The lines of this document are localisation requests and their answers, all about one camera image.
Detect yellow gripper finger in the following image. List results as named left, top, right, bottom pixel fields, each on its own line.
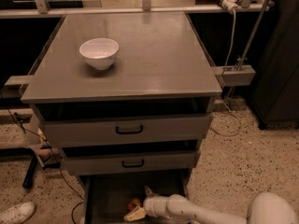
left=124, top=206, right=147, bottom=222
left=145, top=186, right=155, bottom=197

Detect red apple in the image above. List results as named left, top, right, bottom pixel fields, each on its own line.
left=128, top=198, right=142, bottom=212

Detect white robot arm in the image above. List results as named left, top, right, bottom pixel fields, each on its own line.
left=124, top=186, right=299, bottom=224

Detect bottom open grey drawer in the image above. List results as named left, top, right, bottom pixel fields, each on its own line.
left=80, top=170, right=187, bottom=224

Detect middle grey drawer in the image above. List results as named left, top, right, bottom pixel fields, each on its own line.
left=62, top=150, right=200, bottom=175

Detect grey drawer cabinet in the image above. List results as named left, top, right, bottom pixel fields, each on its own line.
left=20, top=11, right=223, bottom=224

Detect top grey drawer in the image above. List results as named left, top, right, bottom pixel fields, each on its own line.
left=40, top=114, right=212, bottom=147

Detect white sneaker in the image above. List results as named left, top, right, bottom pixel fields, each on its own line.
left=0, top=202, right=36, bottom=224

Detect white ceramic bowl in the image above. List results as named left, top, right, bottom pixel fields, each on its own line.
left=79, top=38, right=119, bottom=70

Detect dark cabinet at right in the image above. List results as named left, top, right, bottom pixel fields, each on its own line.
left=249, top=0, right=299, bottom=130

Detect metal diagonal rod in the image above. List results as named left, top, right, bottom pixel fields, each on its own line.
left=234, top=0, right=270, bottom=71

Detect grey metal bracket block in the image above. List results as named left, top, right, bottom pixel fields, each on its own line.
left=212, top=65, right=255, bottom=87

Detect black floor cable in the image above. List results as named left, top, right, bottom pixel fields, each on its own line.
left=0, top=91, right=86, bottom=224

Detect grey back rail shelf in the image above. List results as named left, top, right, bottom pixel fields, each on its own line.
left=0, top=3, right=276, bottom=19

